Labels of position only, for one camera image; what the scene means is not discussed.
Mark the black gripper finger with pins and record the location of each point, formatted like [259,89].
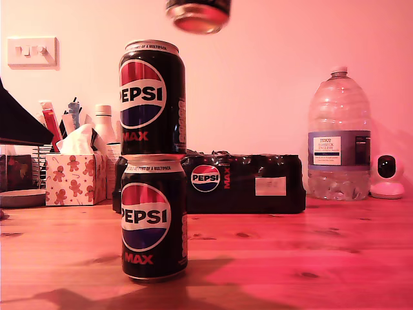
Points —
[19,122]

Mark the black Pepsi Max can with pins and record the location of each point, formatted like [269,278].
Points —
[153,219]
[151,97]
[198,16]

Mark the black Pepsi Max multipack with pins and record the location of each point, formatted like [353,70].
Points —
[251,193]

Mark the white sachet with black stripes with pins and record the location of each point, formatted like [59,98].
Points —
[67,127]

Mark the dark square box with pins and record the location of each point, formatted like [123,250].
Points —
[17,172]

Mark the white paper tissue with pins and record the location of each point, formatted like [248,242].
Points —
[77,140]

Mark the grey shallow bowl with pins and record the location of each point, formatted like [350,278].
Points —
[22,197]

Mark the gingerbread print tissue box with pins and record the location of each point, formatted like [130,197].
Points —
[75,181]

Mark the white bottle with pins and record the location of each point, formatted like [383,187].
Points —
[104,126]

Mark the small dark red object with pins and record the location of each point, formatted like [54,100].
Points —
[3,214]

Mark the white labelled carton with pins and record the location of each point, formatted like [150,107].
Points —
[111,161]

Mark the large clear water bottle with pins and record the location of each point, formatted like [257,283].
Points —
[338,113]

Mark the white wall light switch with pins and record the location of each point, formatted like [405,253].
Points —
[32,53]

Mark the small white round camera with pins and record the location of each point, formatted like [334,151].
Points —
[387,181]

